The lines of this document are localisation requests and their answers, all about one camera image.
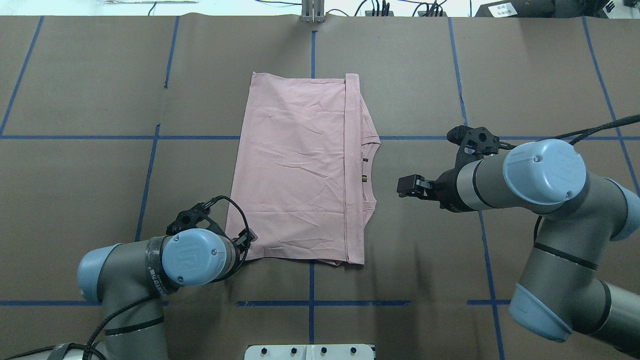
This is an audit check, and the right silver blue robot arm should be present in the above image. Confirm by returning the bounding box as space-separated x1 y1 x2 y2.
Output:
397 138 639 359

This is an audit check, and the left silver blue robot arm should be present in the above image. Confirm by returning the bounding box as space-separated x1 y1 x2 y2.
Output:
13 228 256 360

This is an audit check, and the black power box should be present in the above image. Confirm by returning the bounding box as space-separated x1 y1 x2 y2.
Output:
473 0 556 18

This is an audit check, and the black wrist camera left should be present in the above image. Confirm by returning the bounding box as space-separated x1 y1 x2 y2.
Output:
165 199 224 236

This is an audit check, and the aluminium frame post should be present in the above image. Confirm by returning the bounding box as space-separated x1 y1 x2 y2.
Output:
300 0 326 24

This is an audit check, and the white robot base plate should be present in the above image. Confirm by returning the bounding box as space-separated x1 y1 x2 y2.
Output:
244 343 377 360

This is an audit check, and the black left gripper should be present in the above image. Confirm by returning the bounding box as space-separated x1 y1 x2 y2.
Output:
231 228 257 263

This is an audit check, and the pink Snoopy t-shirt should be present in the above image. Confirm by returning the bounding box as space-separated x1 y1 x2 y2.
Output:
230 73 381 265

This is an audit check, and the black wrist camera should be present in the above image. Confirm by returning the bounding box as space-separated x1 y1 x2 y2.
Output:
165 199 224 236
446 125 503 167

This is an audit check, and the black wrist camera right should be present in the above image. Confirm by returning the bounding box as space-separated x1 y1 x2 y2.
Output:
446 125 503 167

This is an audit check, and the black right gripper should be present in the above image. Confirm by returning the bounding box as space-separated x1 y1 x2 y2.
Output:
397 170 461 213

